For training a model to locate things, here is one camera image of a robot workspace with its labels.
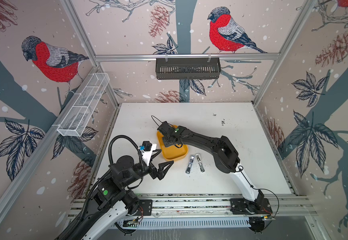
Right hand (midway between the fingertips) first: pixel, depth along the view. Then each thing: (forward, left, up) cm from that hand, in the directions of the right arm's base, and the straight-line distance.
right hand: (167, 142), depth 95 cm
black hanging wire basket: (+45, -13, +26) cm, 53 cm away
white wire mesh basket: (-7, +43, +30) cm, 53 cm away
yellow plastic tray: (-8, -4, 0) cm, 9 cm away
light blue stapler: (-13, -15, -3) cm, 20 cm away
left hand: (-22, -5, +25) cm, 34 cm away
